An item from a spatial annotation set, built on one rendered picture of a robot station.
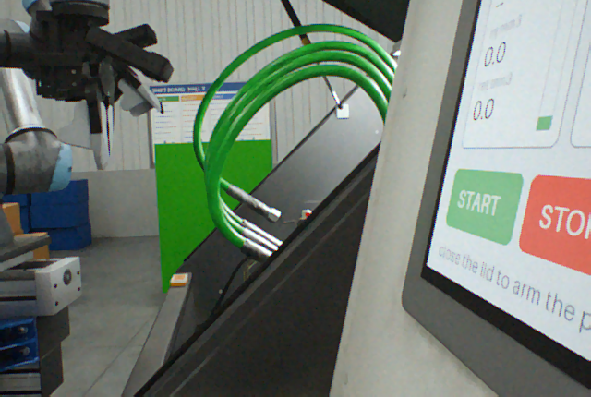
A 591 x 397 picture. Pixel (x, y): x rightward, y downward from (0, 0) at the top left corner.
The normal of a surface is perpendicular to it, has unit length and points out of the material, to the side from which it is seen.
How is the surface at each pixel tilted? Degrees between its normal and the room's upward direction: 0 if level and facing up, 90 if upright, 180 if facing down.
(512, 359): 76
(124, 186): 90
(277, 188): 90
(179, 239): 90
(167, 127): 90
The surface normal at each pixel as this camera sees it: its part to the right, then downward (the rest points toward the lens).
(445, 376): -0.97, -0.19
